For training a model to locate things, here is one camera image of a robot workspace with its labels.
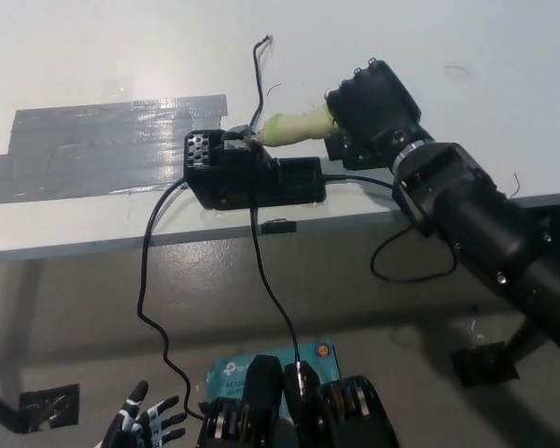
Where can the robot left hand black white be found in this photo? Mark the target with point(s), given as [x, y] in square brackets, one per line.
[140, 420]

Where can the teal tp-link box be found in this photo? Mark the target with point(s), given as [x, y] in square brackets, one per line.
[228, 371]

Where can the black tape square pad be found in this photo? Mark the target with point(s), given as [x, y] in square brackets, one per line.
[333, 149]

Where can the black soldering station base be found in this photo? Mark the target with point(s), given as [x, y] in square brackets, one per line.
[247, 186]

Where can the grey duct tape patch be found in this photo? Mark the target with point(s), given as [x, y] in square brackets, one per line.
[98, 149]

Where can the grey table leg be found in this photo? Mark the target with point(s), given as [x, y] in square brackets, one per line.
[25, 317]

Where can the black robot torso blocks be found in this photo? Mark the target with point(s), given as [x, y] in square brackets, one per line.
[266, 396]

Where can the small black tape strip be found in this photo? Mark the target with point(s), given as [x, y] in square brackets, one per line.
[279, 226]

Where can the soldering iron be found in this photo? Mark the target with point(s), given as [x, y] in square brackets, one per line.
[294, 128]

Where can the robot right hand black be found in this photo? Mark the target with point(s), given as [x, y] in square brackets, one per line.
[378, 116]

